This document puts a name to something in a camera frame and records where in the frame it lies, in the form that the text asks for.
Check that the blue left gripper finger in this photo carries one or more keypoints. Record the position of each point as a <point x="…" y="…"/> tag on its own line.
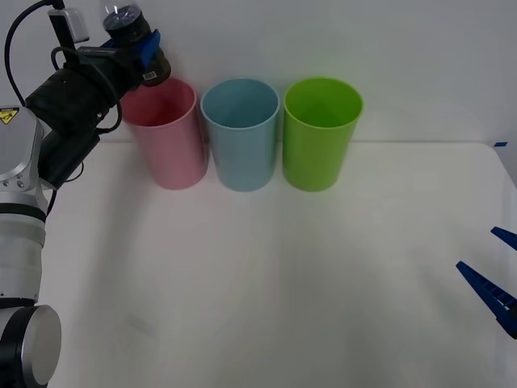
<point x="109" y="43"/>
<point x="151" y="46"/>

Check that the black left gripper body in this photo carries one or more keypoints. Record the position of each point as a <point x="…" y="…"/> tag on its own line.
<point x="121" y="66"/>

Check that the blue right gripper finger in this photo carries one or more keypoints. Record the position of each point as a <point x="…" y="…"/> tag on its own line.
<point x="494" y="293"/>
<point x="507" y="237"/>

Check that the dark plastic bottle black cap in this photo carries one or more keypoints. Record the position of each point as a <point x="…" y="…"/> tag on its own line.
<point x="125" y="30"/>

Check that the silver and black left arm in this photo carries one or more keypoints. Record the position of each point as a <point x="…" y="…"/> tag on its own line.
<point x="22" y="242"/>

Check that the pink plastic waste bin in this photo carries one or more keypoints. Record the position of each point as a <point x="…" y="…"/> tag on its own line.
<point x="177" y="153"/>

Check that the pale blue plastic waste bin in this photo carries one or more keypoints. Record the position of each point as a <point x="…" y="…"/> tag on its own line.
<point x="244" y="161"/>

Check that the green plastic waste bin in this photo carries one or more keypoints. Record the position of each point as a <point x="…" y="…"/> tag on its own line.
<point x="315" y="161"/>

